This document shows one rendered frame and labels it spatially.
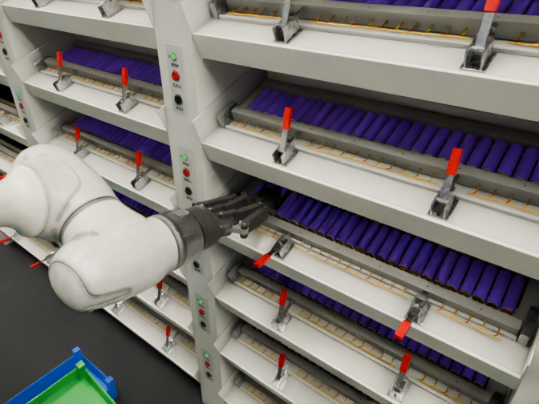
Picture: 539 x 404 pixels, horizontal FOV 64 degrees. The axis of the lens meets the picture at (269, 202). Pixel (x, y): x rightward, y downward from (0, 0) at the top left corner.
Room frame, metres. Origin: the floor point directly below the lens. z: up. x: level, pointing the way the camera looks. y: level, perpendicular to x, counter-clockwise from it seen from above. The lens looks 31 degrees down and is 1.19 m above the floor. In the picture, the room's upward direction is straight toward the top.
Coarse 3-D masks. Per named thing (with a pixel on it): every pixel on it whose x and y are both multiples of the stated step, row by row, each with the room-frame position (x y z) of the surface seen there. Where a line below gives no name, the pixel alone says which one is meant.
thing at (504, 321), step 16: (272, 224) 0.70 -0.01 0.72; (288, 224) 0.69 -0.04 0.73; (304, 240) 0.66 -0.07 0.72; (320, 240) 0.64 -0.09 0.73; (336, 256) 0.62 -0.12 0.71; (352, 256) 0.60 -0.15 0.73; (384, 272) 0.56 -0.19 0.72; (400, 272) 0.55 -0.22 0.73; (416, 288) 0.52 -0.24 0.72; (432, 288) 0.52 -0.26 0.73; (448, 304) 0.49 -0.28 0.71; (464, 304) 0.48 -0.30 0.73; (480, 304) 0.48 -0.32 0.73; (480, 320) 0.47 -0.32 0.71; (496, 320) 0.45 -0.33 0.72; (512, 320) 0.45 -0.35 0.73
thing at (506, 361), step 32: (224, 192) 0.79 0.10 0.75; (384, 224) 0.68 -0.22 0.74; (256, 256) 0.68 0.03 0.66; (288, 256) 0.65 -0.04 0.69; (320, 256) 0.63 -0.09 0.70; (320, 288) 0.59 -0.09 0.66; (352, 288) 0.56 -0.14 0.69; (384, 288) 0.55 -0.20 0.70; (384, 320) 0.51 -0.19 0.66; (448, 320) 0.48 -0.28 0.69; (448, 352) 0.45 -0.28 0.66; (480, 352) 0.42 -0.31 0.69; (512, 352) 0.42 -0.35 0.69; (512, 384) 0.39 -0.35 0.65
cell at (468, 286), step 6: (474, 264) 0.55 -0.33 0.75; (480, 264) 0.55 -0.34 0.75; (468, 270) 0.54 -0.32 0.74; (474, 270) 0.54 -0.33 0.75; (480, 270) 0.54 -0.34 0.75; (468, 276) 0.53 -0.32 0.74; (474, 276) 0.53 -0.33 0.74; (468, 282) 0.52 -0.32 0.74; (474, 282) 0.52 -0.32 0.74; (462, 288) 0.51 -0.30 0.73; (468, 288) 0.51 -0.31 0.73; (468, 294) 0.50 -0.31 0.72
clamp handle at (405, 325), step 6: (414, 306) 0.49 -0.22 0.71; (414, 312) 0.48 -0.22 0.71; (408, 318) 0.47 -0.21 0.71; (414, 318) 0.47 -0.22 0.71; (402, 324) 0.46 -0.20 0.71; (408, 324) 0.46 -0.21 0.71; (396, 330) 0.44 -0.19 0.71; (402, 330) 0.44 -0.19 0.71; (396, 336) 0.44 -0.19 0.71; (402, 336) 0.43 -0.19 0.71
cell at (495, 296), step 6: (504, 270) 0.53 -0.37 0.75; (498, 276) 0.52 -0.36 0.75; (504, 276) 0.52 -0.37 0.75; (510, 276) 0.52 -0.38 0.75; (498, 282) 0.51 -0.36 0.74; (504, 282) 0.51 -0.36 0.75; (492, 288) 0.51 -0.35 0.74; (498, 288) 0.50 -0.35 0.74; (504, 288) 0.50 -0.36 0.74; (492, 294) 0.49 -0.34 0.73; (498, 294) 0.49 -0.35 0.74; (504, 294) 0.50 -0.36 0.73; (492, 300) 0.48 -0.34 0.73; (498, 300) 0.48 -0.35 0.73; (498, 306) 0.48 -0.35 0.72
